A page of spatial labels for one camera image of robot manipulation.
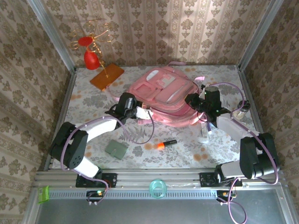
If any pink backpack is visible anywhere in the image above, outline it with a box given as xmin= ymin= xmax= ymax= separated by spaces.
xmin=127 ymin=61 xmax=206 ymax=128

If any white stationery package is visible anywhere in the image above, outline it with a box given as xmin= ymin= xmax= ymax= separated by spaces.
xmin=200 ymin=123 xmax=208 ymax=140

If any green pencil case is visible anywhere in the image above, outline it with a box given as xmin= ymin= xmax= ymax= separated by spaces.
xmin=104 ymin=139 xmax=129 ymax=161

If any black orange highlighter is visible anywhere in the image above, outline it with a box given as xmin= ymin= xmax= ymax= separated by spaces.
xmin=157 ymin=139 xmax=178 ymax=150

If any glass jar black lid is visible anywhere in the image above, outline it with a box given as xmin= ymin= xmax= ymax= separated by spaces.
xmin=233 ymin=100 xmax=250 ymax=119

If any red drop ornament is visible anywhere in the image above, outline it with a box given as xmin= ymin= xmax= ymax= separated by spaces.
xmin=84 ymin=50 xmax=100 ymax=70

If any floral tablecloth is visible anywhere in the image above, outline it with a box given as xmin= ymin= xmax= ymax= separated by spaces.
xmin=51 ymin=65 xmax=268 ymax=169

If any red disc ornament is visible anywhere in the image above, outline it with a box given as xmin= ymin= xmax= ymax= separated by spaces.
xmin=78 ymin=37 xmax=93 ymax=47

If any teal tape roll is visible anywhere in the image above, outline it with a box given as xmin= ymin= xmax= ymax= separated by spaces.
xmin=149 ymin=179 xmax=168 ymax=199

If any grey metal panel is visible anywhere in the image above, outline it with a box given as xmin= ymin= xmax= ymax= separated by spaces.
xmin=35 ymin=198 xmax=288 ymax=224

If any green small box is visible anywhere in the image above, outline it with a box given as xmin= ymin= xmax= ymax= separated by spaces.
xmin=37 ymin=186 xmax=50 ymax=204

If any gold wire stand wooden base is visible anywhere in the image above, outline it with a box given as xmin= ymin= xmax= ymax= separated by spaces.
xmin=69 ymin=19 xmax=124 ymax=91

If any aluminium side rail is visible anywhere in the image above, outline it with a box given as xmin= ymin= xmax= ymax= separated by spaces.
xmin=43 ymin=70 xmax=77 ymax=171
xmin=237 ymin=67 xmax=276 ymax=170

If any aluminium cross rail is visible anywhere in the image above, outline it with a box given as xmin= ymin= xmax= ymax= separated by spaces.
xmin=32 ymin=169 xmax=287 ymax=189

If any aluminium frame post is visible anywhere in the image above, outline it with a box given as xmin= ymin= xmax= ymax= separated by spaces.
xmin=27 ymin=0 xmax=77 ymax=73
xmin=238 ymin=0 xmax=281 ymax=70

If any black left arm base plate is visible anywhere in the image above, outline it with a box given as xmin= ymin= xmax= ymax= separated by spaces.
xmin=75 ymin=172 xmax=118 ymax=188

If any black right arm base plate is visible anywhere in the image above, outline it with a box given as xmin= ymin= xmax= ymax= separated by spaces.
xmin=199 ymin=172 xmax=243 ymax=187

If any grey slotted cable duct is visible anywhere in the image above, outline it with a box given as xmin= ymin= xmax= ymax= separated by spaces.
xmin=38 ymin=188 xmax=281 ymax=199

